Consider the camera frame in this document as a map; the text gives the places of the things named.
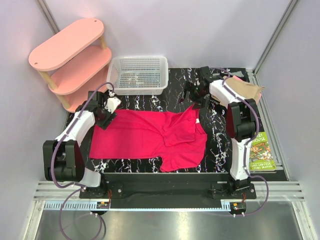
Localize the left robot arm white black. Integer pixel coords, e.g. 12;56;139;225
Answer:
42;91;121;198

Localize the green treehouse book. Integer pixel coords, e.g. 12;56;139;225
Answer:
249;131;276;172

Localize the grey folded cloth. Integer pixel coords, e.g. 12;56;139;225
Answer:
227;68;245;78

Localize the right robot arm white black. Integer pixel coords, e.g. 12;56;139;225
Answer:
179;66;260;199

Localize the pink three-tier shelf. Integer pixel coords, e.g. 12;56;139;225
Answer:
28;18;112;113

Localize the red t shirt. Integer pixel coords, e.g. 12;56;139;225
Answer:
89;107;207;172

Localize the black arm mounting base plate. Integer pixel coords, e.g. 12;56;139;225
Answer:
79;175;257;200

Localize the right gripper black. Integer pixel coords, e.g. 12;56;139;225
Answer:
177;81;207;111

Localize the white perforated plastic basket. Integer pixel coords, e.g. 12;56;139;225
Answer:
106;55;169;96

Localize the folded beige t shirt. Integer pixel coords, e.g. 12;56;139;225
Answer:
223;76;265;104

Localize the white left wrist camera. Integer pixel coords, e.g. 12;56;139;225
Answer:
104;96;121;114

